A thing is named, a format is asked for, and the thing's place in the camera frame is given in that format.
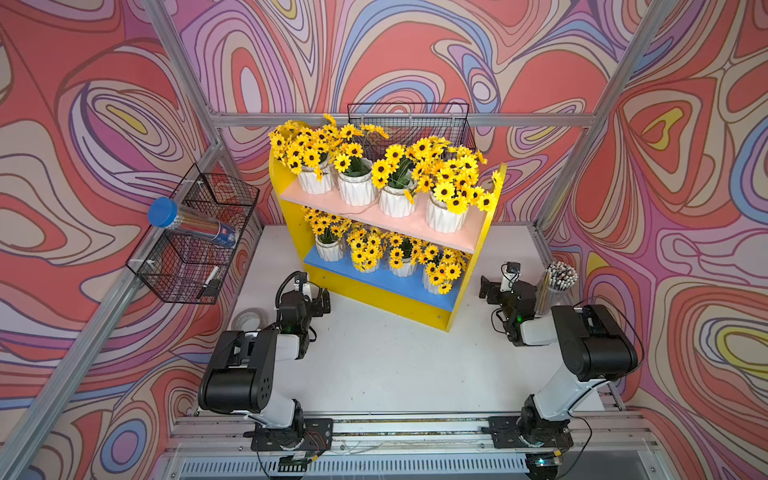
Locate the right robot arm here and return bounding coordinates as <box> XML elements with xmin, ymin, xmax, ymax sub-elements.
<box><xmin>479</xmin><ymin>277</ymin><xmax>640</xmax><ymax>452</ymax></box>

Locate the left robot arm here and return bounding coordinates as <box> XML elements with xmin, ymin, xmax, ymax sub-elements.
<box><xmin>198</xmin><ymin>279</ymin><xmax>333</xmax><ymax>456</ymax></box>

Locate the white tape roll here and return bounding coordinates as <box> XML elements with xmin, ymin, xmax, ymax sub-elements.
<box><xmin>231</xmin><ymin>308</ymin><xmax>270</xmax><ymax>332</ymax></box>

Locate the clear cup of pencils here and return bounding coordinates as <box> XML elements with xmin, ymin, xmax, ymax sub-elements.
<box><xmin>534</xmin><ymin>261</ymin><xmax>578</xmax><ymax>317</ymax></box>

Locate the yellow wooden shelf unit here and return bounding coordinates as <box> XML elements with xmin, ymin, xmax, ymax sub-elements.
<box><xmin>268</xmin><ymin>153</ymin><xmax>495</xmax><ymax>332</ymax></box>

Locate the black marker in basket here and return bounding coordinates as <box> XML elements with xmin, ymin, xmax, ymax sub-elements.
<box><xmin>195</xmin><ymin>265</ymin><xmax>221</xmax><ymax>300</ymax></box>

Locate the clear tube blue cap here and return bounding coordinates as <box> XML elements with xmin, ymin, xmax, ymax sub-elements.
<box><xmin>147</xmin><ymin>197</ymin><xmax>238</xmax><ymax>249</ymax></box>

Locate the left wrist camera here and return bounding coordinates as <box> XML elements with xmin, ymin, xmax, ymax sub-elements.
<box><xmin>294</xmin><ymin>271</ymin><xmax>312</xmax><ymax>300</ymax></box>

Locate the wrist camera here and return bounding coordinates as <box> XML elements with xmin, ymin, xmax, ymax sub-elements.
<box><xmin>294</xmin><ymin>271</ymin><xmax>312</xmax><ymax>300</ymax></box>
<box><xmin>500</xmin><ymin>261</ymin><xmax>521</xmax><ymax>292</ymax></box>

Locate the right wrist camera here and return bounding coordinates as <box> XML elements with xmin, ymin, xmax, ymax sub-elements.
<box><xmin>500</xmin><ymin>261</ymin><xmax>521</xmax><ymax>292</ymax></box>

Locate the black wire basket left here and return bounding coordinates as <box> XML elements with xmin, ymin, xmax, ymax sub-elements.
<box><xmin>126</xmin><ymin>165</ymin><xmax>260</xmax><ymax>305</ymax></box>

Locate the black wire basket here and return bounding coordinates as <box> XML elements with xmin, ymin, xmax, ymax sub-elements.
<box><xmin>126</xmin><ymin>165</ymin><xmax>260</xmax><ymax>305</ymax></box>
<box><xmin>346</xmin><ymin>100</ymin><xmax>476</xmax><ymax>161</ymax></box>

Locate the metal base rail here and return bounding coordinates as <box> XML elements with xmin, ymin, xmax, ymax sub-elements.
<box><xmin>154</xmin><ymin>411</ymin><xmax>674</xmax><ymax>479</ymax></box>

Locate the black wire basket back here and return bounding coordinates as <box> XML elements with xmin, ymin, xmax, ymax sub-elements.
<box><xmin>346</xmin><ymin>100</ymin><xmax>476</xmax><ymax>161</ymax></box>

